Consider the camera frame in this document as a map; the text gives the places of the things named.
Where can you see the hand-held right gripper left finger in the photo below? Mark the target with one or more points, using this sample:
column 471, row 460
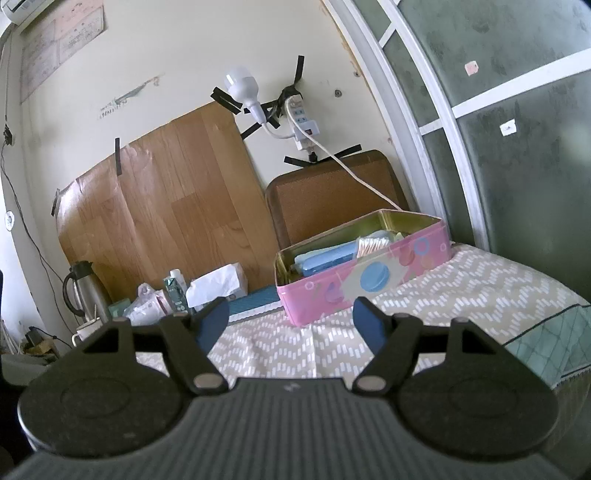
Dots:
column 212, row 324

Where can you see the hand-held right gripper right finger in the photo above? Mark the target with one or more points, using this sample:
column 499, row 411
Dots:
column 369, row 324

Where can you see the pink tin box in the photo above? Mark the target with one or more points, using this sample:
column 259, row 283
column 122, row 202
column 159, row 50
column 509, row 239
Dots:
column 323, row 295

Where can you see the white tissue pack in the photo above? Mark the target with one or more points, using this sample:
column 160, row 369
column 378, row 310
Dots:
column 219, row 284

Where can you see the teal bed sheet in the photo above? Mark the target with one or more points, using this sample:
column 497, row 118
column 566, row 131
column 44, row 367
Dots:
column 254, row 300

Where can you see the green drink carton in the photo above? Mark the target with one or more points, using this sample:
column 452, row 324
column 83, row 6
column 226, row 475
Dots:
column 175, row 290

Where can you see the white plastic bag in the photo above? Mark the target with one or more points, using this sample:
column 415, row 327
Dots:
column 147, row 304

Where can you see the light blue case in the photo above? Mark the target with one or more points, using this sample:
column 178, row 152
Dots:
column 325, row 262

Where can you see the cotton swab pack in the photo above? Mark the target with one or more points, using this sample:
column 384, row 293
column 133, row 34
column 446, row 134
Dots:
column 371, row 245

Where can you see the pale green box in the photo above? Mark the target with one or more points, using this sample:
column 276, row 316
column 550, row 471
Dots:
column 120, row 308

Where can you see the beige patterned bedspread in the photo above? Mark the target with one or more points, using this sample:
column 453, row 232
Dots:
column 485, row 286

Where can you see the white mug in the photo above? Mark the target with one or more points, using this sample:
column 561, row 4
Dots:
column 85, row 332

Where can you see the steel thermos jug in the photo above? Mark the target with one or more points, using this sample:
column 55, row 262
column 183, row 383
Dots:
column 85, row 290

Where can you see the black tape strip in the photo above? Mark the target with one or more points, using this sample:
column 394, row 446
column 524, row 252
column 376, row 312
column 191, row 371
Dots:
column 250, row 133
column 117, row 157
column 300, row 160
column 345, row 152
column 55, row 203
column 226, row 99
column 300, row 69

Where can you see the green quilted mattress pad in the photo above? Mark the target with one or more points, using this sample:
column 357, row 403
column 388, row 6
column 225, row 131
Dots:
column 549, row 337

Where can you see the white power strip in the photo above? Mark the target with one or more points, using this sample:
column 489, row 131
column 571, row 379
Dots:
column 304, row 120

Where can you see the white framed frosted glass door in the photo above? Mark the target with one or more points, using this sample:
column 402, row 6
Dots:
column 508, row 138

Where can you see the white light bulb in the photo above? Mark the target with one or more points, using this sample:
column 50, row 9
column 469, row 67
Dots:
column 242, row 87

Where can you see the white sticker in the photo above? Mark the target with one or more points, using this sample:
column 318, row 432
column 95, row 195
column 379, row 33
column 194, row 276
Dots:
column 509, row 128

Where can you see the pink sticker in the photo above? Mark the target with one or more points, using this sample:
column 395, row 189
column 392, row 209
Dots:
column 472, row 68

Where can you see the white air conditioner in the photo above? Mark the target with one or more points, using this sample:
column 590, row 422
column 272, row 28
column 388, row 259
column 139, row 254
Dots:
column 25, row 10

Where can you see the brown board with dark frame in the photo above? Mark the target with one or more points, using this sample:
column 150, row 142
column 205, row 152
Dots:
column 323, row 203

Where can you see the wood-look wall panel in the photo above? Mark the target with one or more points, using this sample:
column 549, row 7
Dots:
column 175, row 198

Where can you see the round white wall socket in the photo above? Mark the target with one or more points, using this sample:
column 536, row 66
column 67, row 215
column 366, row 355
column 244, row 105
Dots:
column 10, row 220

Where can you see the wall paper notice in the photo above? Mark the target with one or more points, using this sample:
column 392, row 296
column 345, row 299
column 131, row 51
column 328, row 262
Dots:
column 83, row 30
column 39, row 62

